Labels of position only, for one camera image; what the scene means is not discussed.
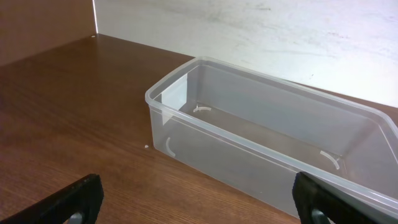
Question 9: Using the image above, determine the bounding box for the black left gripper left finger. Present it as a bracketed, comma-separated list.
[1, 174, 104, 224]

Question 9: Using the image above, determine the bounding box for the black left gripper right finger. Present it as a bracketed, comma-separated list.
[292, 172, 378, 224]

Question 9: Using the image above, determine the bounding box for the clear plastic container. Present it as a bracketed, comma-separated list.
[145, 57, 397, 217]

